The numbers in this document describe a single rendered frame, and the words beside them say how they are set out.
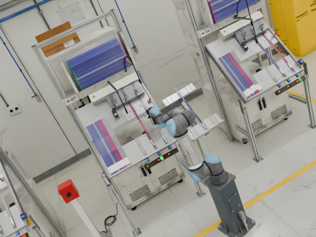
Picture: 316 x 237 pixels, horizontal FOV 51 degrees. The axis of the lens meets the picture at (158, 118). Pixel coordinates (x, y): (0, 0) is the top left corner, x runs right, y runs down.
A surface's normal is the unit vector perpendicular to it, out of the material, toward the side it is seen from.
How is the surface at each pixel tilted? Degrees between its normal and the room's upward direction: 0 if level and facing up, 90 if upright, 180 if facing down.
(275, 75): 45
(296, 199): 0
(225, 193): 90
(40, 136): 90
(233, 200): 90
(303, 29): 90
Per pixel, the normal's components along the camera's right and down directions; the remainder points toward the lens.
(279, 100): 0.36, 0.33
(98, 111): 0.03, -0.31
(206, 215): -0.35, -0.82
